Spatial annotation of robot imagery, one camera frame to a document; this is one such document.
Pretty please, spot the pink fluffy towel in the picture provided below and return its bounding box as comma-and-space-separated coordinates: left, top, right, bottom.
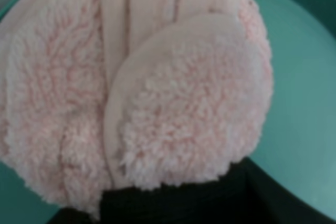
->
1, 0, 274, 220

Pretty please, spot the black elastic hair band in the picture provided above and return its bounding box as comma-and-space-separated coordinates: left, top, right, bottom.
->
47, 155, 336, 224

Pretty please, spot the teal round plastic plate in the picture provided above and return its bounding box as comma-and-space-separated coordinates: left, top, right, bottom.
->
1, 0, 335, 223

